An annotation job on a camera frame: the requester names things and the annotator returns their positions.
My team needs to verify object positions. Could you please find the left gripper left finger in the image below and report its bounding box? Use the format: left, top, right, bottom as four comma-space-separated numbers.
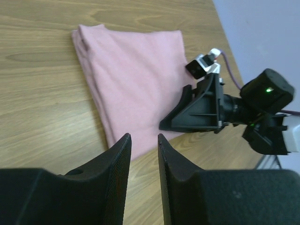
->
0, 134, 132, 225

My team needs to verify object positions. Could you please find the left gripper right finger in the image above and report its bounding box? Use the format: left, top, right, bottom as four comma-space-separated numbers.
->
158, 134, 300, 225

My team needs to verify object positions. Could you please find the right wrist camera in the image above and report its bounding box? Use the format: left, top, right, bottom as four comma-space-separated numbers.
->
185, 48, 222, 80

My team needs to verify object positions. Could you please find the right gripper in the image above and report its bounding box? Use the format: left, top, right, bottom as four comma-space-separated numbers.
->
159, 73, 244, 134

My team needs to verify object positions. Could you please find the pink printed t-shirt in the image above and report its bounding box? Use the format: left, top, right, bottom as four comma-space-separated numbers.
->
72, 24, 194, 159

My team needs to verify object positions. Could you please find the aluminium frame rail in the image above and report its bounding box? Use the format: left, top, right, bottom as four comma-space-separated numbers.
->
255, 155, 282, 170

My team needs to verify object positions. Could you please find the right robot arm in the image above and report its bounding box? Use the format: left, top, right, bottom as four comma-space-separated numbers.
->
159, 68, 294, 155

